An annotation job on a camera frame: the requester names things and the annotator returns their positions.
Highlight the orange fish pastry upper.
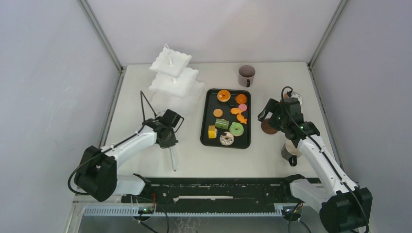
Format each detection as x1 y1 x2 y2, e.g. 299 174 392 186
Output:
230 108 243 115

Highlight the dark purple mug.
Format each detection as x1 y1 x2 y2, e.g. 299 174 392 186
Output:
238 65 256 87

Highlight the green frosted donut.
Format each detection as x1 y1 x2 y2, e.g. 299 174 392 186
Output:
229 122 244 136

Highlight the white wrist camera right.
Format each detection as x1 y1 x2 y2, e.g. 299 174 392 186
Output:
290 91 303 105

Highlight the white three-tier dessert stand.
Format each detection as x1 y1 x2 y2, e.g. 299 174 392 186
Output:
149 44 205 117

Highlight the black sandwich cookie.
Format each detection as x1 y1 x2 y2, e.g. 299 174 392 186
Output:
227 100 237 108

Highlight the small orange cookie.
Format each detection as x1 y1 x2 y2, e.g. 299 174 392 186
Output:
213 109 223 118

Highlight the black serving tray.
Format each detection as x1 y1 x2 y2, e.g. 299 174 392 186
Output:
200 88 252 150

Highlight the orange fish pastry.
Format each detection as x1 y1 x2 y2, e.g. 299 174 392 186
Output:
230 108 243 115
236 114 247 124

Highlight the white chocolate drizzle donut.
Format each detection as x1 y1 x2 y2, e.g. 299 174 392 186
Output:
219 132 235 146

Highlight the orange glazed donut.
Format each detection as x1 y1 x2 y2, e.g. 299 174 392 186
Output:
217 89 231 102

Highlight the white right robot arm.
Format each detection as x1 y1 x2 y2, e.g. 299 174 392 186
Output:
258 98 373 233

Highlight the pink macaron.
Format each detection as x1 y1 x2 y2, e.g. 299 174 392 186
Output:
238 103 248 112

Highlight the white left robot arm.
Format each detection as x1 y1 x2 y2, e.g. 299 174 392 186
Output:
68 109 185 202

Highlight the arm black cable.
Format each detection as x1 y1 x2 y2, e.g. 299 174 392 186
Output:
67 90 158 196
280 85 370 233

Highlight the brown round coaster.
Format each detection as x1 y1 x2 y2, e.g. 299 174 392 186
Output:
261 118 278 135

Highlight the orange fish pastry lower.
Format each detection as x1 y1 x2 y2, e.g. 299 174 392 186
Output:
236 114 247 124

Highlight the yellow cake slice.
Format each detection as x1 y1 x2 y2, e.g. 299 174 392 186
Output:
207 125 218 139

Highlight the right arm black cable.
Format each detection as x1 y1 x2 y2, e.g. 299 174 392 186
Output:
280 85 370 233

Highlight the green layered cake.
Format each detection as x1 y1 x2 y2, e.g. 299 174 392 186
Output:
215 118 230 130

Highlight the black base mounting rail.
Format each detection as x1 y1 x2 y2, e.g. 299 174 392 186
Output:
120 178 299 214

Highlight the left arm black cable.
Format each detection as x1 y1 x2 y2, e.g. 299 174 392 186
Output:
67 90 158 196

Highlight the grey mug white inside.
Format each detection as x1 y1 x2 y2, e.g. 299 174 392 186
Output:
281 140 302 167

